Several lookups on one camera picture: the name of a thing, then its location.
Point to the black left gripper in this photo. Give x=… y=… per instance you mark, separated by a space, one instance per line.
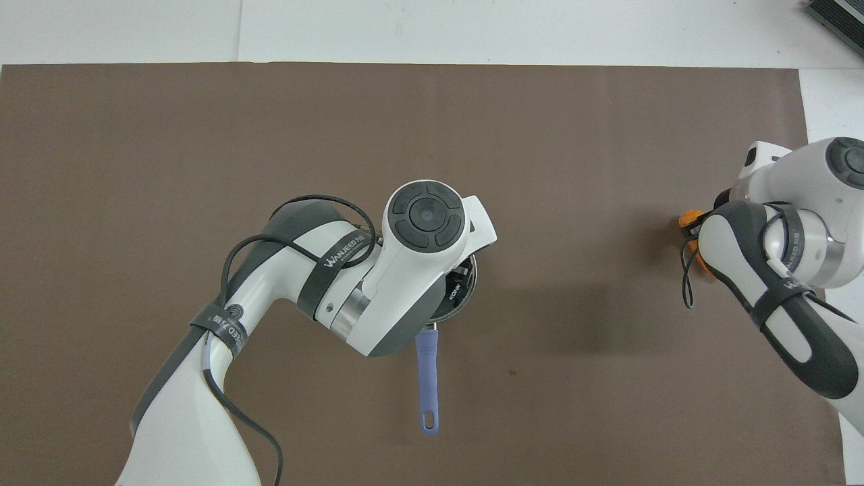
x=461 y=275

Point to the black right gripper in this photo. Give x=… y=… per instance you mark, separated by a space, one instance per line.
x=702 y=225

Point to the yellow corn cob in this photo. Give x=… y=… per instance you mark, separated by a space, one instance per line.
x=690 y=218

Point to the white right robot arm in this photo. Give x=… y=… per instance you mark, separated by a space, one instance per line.
x=790 y=263

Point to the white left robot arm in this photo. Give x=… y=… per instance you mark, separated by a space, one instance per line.
x=351 y=277

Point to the brown table mat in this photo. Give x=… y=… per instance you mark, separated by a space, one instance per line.
x=540 y=148

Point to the dark ribbed panel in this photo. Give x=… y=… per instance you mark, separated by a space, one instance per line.
x=840 y=17

